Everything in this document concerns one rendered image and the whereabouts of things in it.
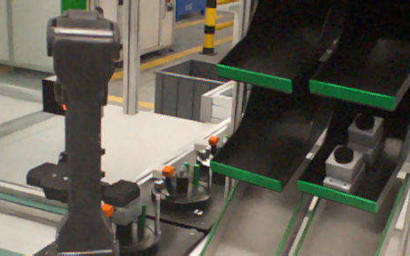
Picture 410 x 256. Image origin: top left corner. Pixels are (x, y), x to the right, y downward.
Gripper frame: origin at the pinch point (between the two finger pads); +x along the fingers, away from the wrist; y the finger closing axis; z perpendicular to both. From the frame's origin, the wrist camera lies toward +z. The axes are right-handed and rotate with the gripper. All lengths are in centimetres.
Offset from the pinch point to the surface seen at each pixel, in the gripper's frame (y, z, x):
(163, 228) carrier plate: 3.8, -22.8, 12.0
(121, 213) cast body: 1.3, -10.3, 4.2
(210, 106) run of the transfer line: -32, -130, 16
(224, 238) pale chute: 22.0, -10.4, 4.0
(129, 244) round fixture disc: 3.2, -10.2, 10.1
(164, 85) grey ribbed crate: -86, -198, 30
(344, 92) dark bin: 40.6, -4.7, -27.0
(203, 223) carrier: 10.1, -29.0, 11.8
